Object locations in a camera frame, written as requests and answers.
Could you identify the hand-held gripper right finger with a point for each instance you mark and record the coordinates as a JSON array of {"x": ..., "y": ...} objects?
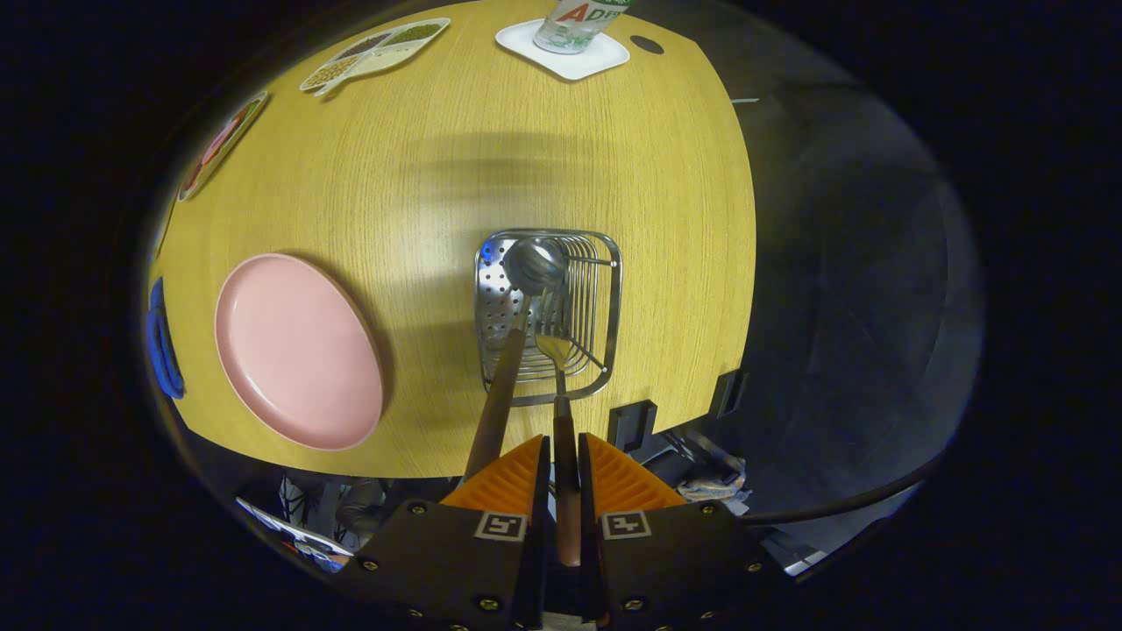
[{"x": 590, "y": 552}]

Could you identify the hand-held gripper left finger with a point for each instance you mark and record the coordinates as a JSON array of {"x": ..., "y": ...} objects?
[{"x": 536, "y": 561}]

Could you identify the grey crumpled rag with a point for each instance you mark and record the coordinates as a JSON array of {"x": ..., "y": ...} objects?
[{"x": 714, "y": 484}]

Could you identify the pink round plate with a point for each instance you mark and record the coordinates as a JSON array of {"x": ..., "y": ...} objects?
[{"x": 298, "y": 350}]

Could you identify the blue folded cloth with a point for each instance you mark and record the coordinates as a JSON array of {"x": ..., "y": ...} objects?
[{"x": 162, "y": 346}]

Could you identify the white square coaster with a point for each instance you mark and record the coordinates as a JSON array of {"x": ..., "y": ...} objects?
[{"x": 574, "y": 63}]

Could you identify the long brown toy meat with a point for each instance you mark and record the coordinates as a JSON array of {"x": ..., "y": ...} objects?
[{"x": 190, "y": 178}]

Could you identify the white round food plate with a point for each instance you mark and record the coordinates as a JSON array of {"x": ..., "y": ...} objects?
[{"x": 230, "y": 145}]

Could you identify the white drink bottle green label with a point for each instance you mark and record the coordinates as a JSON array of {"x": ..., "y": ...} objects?
[{"x": 574, "y": 26}]

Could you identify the white divided bean tray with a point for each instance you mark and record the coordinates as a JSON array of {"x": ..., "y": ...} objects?
[{"x": 377, "y": 57}]

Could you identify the green toy vegetable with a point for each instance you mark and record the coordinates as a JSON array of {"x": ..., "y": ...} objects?
[{"x": 250, "y": 110}]

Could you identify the black table bracket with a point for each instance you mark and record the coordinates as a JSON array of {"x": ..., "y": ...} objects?
[
  {"x": 633, "y": 428},
  {"x": 729, "y": 394}
]

